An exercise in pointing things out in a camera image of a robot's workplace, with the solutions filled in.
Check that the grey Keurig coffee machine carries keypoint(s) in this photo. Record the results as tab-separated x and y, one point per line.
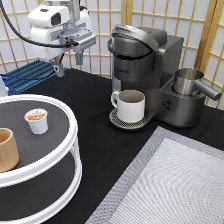
146	59

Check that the white two-tier round shelf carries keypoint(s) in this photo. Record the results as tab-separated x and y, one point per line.
49	170

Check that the wooden shoji screen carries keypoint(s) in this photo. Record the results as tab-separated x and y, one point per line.
199	22

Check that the wooden cup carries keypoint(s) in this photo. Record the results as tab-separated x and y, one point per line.
9	155

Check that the stainless steel milk frother cup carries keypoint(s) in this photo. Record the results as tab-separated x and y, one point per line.
187	81

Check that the blue ribbed metal rack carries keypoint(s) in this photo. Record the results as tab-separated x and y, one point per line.
27	76

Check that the white coffee pod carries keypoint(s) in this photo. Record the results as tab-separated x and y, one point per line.
37	120

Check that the white ceramic mug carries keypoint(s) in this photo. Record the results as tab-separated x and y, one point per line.
130	105

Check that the grey woven placemat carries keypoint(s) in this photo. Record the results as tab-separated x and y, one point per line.
172	180

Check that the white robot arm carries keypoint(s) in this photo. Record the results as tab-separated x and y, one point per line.
66	3

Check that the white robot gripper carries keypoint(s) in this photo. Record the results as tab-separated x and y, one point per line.
61	24

